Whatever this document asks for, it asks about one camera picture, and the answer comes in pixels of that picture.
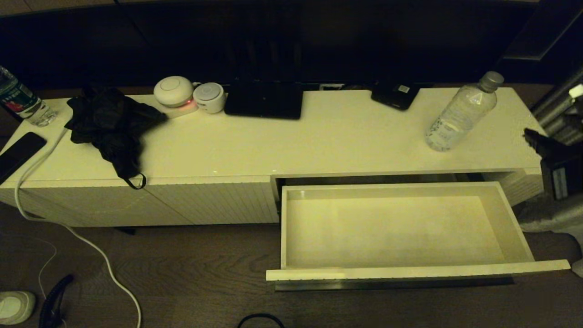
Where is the thin white cable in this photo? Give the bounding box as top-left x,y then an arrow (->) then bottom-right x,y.
38,237 -> 59,301

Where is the black smartphone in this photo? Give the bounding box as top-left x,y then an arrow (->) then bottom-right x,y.
0,132 -> 47,185

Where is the white fluted drawer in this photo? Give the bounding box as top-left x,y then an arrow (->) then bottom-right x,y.
266,175 -> 571,282

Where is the thick white power cable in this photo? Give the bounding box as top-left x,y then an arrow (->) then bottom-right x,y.
14,127 -> 143,328

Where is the dark angular panel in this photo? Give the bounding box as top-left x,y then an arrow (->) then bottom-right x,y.
503,0 -> 583,62

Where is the white shoe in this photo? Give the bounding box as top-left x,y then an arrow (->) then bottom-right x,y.
0,291 -> 36,325

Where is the large black television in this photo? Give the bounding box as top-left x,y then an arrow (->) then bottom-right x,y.
0,1 -> 540,92

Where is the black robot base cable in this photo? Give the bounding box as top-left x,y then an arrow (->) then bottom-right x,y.
237,313 -> 285,328

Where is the white dome shaped device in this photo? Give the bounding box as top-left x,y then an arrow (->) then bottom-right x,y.
154,76 -> 195,108

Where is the small black labelled box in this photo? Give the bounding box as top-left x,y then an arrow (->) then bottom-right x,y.
370,83 -> 420,111

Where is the white flat charging base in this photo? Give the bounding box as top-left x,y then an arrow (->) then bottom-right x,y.
157,99 -> 199,120

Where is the grey curtain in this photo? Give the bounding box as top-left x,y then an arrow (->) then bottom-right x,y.
519,66 -> 583,256

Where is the black router box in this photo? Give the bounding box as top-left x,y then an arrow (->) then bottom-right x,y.
224,78 -> 304,121

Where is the black crumpled cloth bag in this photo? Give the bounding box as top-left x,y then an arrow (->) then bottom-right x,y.
66,87 -> 168,190

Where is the black coiled cable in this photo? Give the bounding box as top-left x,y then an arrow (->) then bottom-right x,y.
39,273 -> 76,328

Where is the clear plastic water bottle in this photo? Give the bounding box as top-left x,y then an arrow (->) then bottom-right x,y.
425,71 -> 505,152

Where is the white low cabinet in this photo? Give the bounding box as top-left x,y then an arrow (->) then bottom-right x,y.
0,87 -> 547,228

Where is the green labelled water bottle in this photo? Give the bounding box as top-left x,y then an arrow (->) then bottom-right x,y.
0,65 -> 57,127

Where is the white cylindrical speaker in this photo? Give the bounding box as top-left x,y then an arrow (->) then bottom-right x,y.
193,82 -> 226,114

